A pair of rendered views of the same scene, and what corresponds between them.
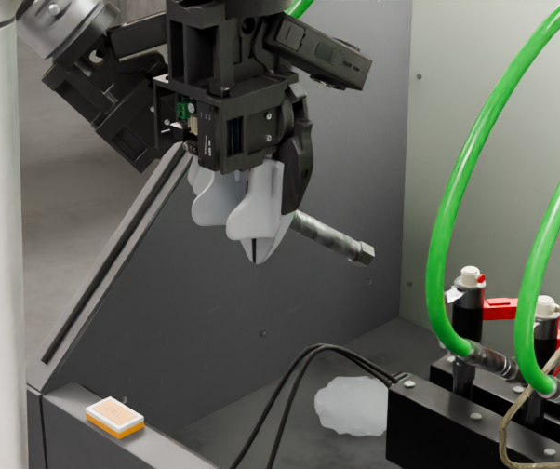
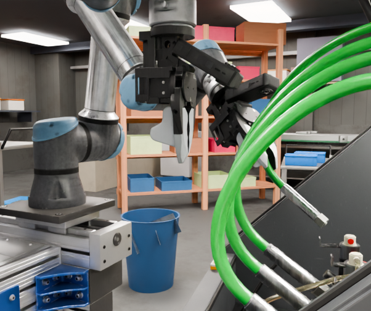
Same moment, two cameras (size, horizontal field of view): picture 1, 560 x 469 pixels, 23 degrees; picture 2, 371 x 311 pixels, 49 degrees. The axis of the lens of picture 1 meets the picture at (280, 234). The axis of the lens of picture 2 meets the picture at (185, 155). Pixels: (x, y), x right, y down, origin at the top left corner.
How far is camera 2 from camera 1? 91 cm
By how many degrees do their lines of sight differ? 62
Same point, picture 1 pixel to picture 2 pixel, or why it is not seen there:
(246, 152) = (147, 94)
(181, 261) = (300, 225)
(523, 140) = not seen: outside the picture
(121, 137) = (218, 131)
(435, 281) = not seen: hidden behind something
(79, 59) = (219, 102)
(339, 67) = (211, 70)
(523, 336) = not seen: hidden behind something
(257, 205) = (165, 127)
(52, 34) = (207, 90)
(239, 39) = (163, 50)
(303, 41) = (189, 53)
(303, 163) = (173, 105)
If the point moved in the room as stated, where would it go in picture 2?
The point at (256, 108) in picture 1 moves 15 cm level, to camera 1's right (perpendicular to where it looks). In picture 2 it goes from (153, 75) to (203, 65)
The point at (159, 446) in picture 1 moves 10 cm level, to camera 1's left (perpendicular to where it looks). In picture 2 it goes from (216, 276) to (191, 260)
